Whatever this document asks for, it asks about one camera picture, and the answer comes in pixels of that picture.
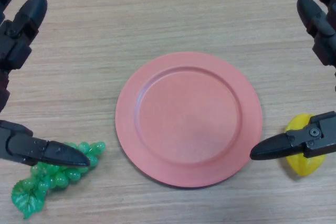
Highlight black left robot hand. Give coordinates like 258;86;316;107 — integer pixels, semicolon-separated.
0;0;91;168

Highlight yellow plastic starfruit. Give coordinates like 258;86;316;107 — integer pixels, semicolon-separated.
285;113;327;177

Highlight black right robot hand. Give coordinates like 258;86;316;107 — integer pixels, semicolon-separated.
249;0;336;161

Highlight green plastic grape bunch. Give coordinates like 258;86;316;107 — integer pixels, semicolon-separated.
10;141;107;220

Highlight pink round plate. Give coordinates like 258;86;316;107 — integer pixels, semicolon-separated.
114;51;264;189

